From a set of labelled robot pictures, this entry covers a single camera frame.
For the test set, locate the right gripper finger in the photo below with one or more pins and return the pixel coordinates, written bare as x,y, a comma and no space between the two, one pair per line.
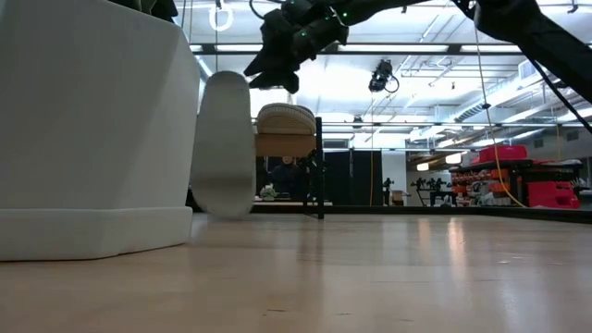
275,65
284,82

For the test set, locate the white rubber slide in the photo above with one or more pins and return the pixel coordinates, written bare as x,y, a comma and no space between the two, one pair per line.
224,148
286,119

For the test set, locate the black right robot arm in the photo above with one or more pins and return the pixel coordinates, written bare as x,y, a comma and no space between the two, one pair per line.
532,28

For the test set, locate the small black robot arm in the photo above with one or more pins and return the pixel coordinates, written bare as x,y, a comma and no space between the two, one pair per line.
387,189

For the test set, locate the person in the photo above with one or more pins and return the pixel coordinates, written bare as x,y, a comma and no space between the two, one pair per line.
287,178

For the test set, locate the green cloth bundle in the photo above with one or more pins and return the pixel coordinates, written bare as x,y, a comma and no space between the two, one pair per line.
268,192

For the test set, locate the black partition panel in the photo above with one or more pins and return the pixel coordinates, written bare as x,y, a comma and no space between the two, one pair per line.
356,178

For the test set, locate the white faceted plant pot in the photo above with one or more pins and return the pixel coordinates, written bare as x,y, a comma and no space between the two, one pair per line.
92,115

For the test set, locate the red storage bin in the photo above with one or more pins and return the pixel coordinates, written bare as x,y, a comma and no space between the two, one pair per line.
501,153

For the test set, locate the black parts bin cart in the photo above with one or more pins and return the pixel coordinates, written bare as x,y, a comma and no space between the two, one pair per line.
518,165

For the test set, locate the red tool case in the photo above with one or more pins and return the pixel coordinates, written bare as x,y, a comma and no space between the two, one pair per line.
552,194

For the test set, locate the wooden shelf with black frame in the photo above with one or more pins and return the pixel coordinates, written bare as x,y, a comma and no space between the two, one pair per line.
284,145

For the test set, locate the black ceiling camera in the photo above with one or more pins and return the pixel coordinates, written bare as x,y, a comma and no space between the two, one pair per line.
380,76

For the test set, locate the black overhead frame beam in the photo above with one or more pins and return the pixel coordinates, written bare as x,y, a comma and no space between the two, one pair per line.
454,48

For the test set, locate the black table frame rail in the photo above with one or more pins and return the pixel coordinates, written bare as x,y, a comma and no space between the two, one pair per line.
462,210

